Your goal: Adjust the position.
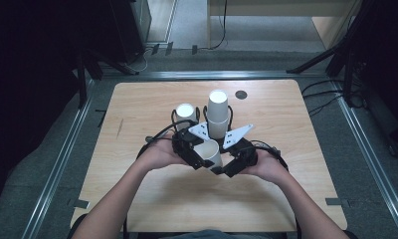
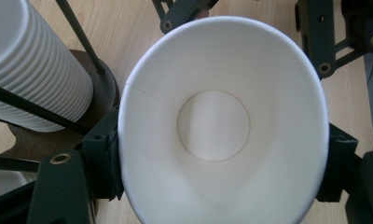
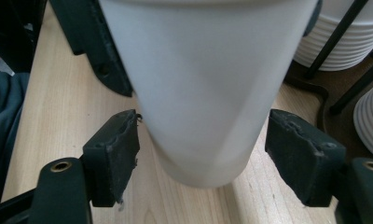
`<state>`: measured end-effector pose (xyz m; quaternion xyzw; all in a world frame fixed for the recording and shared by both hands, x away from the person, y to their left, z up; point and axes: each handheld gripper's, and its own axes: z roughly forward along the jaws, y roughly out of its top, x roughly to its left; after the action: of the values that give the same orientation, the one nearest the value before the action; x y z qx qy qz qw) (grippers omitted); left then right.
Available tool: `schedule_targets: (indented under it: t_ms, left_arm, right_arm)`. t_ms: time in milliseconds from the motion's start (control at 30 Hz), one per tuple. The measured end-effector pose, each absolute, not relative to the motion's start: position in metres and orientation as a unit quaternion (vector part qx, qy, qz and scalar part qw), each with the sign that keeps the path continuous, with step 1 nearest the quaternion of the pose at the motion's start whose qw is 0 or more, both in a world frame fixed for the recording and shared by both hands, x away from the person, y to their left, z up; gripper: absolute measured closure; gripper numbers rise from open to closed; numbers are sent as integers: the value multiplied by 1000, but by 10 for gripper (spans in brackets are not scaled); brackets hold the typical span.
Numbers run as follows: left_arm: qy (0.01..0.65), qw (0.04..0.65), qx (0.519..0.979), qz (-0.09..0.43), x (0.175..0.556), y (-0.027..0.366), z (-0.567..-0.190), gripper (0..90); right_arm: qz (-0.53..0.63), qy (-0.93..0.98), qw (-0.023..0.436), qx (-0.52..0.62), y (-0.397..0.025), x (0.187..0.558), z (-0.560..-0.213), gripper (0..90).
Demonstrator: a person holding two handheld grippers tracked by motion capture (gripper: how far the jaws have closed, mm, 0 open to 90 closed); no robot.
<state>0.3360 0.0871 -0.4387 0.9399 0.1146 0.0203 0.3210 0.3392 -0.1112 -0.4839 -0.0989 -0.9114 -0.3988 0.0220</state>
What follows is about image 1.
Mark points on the short white paper cup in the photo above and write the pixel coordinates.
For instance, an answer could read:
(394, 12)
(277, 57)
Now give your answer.
(185, 113)

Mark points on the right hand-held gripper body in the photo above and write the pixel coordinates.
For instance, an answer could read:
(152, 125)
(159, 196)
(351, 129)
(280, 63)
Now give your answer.
(245, 152)

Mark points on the black cabinet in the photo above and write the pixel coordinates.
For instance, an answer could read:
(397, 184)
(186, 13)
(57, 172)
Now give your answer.
(129, 26)

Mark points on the aluminium floor rail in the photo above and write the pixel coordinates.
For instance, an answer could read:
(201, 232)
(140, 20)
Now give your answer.
(372, 166)
(203, 75)
(59, 166)

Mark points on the person's grey-blue shirt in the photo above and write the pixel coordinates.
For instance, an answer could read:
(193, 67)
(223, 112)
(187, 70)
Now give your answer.
(217, 234)

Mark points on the black tripod stand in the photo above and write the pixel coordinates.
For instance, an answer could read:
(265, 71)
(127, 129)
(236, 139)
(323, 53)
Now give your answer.
(319, 58)

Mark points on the grey tape strip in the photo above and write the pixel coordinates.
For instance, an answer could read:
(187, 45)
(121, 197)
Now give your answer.
(155, 48)
(194, 49)
(169, 48)

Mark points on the dark curtain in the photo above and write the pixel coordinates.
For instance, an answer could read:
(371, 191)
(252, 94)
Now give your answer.
(28, 83)

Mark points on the black metal stand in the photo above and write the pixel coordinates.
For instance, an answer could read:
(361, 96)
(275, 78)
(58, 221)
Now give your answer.
(82, 79)

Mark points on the person's right hand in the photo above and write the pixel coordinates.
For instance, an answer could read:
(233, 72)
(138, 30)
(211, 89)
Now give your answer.
(266, 167)

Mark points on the black table grommet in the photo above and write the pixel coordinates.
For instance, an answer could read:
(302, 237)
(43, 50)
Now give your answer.
(241, 94)

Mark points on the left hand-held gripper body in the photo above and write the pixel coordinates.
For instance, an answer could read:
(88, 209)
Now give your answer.
(183, 144)

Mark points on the grey floor tape piece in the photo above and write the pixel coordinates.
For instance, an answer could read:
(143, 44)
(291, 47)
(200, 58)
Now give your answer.
(79, 203)
(336, 201)

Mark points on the person's left hand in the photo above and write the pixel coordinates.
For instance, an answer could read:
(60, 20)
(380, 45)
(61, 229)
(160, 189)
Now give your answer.
(159, 154)

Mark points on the light wooden desk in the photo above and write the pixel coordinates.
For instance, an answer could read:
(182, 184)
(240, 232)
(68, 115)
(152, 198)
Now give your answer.
(276, 8)

